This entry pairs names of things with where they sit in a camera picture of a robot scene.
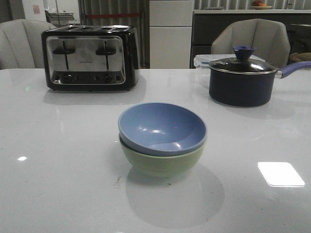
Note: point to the beige chair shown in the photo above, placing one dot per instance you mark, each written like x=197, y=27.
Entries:
x=21, y=43
x=268, y=37

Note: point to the black and silver toaster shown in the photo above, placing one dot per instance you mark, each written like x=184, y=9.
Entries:
x=91, y=58

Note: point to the white cabinet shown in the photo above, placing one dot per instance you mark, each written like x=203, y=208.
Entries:
x=170, y=33

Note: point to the glass pot lid blue knob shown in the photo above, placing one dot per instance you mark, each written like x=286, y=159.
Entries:
x=242, y=63

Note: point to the green bowl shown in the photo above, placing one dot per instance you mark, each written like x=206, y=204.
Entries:
x=161, y=166

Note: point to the fruit bowl on counter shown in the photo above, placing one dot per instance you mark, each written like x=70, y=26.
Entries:
x=259, y=5

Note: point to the beige chair right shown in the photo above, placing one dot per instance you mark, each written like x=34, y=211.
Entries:
x=268, y=37

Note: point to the blue bowl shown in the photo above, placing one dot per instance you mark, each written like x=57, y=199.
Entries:
x=161, y=129

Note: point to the beige chair left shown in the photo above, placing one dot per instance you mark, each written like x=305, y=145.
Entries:
x=21, y=43

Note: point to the dark blue saucepan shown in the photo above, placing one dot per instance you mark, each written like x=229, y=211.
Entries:
x=247, y=90

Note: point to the clear plastic food container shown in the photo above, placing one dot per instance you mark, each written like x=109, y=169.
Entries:
x=201, y=64

